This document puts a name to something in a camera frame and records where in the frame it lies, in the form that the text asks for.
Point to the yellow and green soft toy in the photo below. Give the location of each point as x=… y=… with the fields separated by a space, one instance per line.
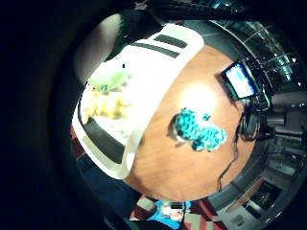
x=107 y=103

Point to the black tablet with lit screen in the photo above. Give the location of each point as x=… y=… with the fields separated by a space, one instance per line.
x=240 y=80

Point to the teal crocheted soft toy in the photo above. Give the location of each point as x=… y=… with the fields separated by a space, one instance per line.
x=198 y=129

